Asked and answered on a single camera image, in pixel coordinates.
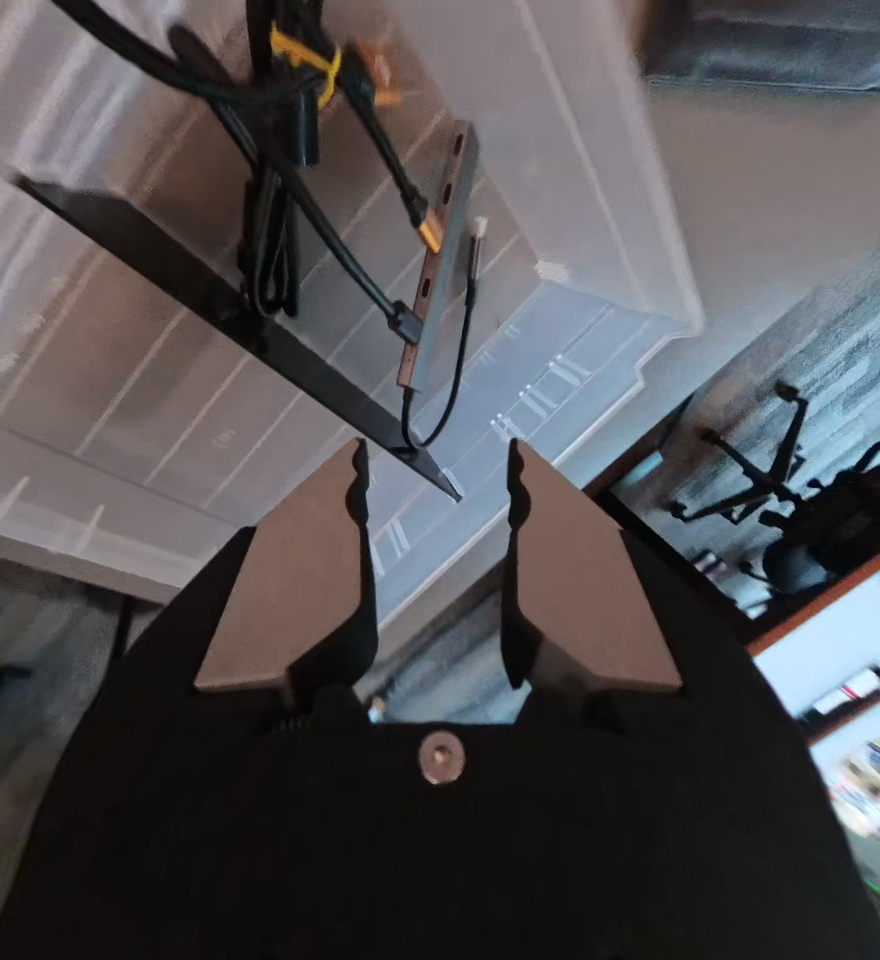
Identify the clear plastic bin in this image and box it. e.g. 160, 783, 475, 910
0, 0, 705, 635

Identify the grey usb hub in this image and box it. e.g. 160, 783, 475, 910
397, 118, 480, 393

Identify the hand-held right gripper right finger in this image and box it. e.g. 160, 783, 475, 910
500, 437, 683, 710

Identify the black cable with black plug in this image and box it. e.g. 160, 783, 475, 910
166, 26, 426, 348

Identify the yellow cable tie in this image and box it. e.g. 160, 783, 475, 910
269, 26, 344, 108

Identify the black cable bundle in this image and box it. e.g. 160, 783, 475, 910
50, 0, 344, 320

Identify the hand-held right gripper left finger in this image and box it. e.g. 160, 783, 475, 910
194, 437, 380, 711

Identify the white wood-edged panel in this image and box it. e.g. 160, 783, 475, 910
747, 546, 880, 744

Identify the orange-plug usb-c cable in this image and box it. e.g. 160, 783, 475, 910
337, 41, 446, 254

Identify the black divider panel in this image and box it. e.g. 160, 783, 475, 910
14, 174, 464, 504

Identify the black office chair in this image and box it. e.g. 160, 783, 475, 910
668, 381, 880, 601

